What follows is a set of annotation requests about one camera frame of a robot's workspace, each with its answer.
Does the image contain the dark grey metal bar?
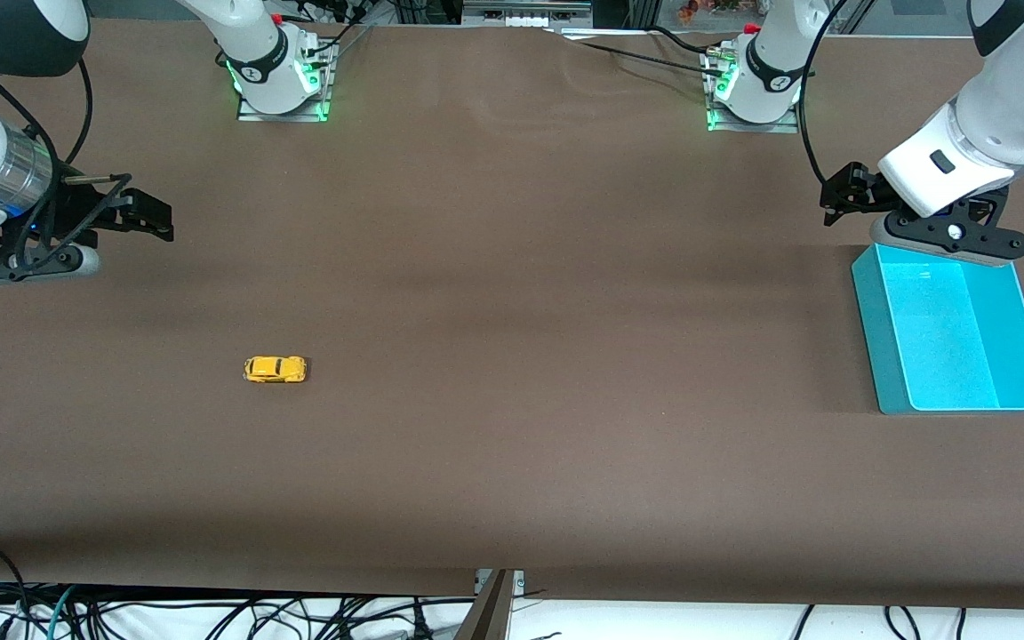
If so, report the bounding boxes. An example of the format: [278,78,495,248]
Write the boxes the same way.
[453,571,515,640]

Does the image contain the yellow beetle toy car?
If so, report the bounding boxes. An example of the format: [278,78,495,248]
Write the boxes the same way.
[243,355,308,385]

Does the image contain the silver aluminium frame rail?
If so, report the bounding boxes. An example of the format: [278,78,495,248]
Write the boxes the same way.
[462,0,595,25]

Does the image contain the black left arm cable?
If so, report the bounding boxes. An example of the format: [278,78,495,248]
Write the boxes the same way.
[797,0,879,189]

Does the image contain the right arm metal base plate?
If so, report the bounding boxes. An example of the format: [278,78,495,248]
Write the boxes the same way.
[236,36,337,124]

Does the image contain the teal plastic bin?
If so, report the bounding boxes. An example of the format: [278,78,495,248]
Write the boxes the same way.
[851,242,1024,416]

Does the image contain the teal floor cable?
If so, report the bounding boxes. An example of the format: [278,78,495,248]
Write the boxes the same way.
[46,584,81,640]

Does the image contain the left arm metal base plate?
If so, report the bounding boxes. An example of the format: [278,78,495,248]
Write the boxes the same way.
[701,44,803,135]

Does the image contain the black cable across table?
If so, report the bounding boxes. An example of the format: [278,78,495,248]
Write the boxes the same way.
[555,25,728,68]

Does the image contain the orange red small objects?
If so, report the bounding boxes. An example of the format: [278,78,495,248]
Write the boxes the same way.
[676,0,746,21]

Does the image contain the silver bracket plate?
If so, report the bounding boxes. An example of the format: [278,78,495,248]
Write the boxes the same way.
[474,569,527,596]

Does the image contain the tangled black floor cables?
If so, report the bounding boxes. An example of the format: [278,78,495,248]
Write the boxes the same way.
[76,590,477,640]

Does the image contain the brown table cover sheet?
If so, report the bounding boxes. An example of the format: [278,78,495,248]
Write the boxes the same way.
[0,18,1024,612]

